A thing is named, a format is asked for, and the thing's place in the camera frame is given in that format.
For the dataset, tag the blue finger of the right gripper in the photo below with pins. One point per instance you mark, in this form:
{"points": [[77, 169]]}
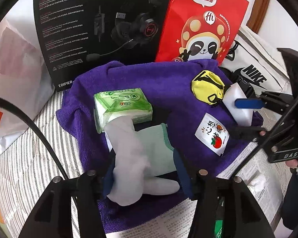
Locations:
{"points": [[249, 103]]}

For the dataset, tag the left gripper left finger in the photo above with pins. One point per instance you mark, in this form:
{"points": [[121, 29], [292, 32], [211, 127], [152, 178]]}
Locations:
{"points": [[108, 178]]}

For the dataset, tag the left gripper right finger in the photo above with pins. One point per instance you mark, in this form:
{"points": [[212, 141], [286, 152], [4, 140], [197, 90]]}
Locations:
{"points": [[183, 173]]}

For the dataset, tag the white foam sponge block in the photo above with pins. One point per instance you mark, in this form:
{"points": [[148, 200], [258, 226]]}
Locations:
{"points": [[234, 99]]}

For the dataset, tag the yellow pouch with black straps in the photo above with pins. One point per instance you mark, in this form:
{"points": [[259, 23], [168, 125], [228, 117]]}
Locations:
{"points": [[208, 87]]}

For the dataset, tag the white and mint glove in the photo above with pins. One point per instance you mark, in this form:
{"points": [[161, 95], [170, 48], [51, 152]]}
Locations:
{"points": [[141, 158]]}

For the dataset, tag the white tomato print packet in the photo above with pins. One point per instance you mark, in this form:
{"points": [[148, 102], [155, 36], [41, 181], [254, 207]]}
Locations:
{"points": [[213, 134]]}

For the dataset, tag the green tissue pack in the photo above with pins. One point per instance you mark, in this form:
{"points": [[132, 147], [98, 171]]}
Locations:
{"points": [[110, 105]]}

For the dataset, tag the person's right hand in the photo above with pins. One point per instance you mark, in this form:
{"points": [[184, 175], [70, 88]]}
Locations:
{"points": [[282, 147]]}

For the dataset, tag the newspaper sheet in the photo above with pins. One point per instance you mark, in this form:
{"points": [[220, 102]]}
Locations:
{"points": [[221, 208]]}

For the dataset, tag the white Nike waist bag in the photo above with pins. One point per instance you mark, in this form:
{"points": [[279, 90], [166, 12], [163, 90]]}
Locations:
{"points": [[257, 62]]}

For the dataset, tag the purple towel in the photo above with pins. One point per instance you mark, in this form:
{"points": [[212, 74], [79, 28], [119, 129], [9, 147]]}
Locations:
{"points": [[176, 111]]}

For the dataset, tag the striped bed quilt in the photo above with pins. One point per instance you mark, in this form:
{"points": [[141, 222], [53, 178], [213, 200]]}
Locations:
{"points": [[26, 168]]}

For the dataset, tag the red panda paper bag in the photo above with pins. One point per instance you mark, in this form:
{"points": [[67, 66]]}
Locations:
{"points": [[200, 29]]}

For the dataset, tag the white Miniso plastic bag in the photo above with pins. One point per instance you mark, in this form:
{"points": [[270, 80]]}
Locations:
{"points": [[24, 82]]}

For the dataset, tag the black headset box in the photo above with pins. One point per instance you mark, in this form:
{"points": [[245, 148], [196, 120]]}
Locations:
{"points": [[78, 35]]}

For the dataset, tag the brown wooden door frame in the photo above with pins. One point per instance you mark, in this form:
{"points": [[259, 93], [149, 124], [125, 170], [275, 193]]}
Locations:
{"points": [[258, 14]]}

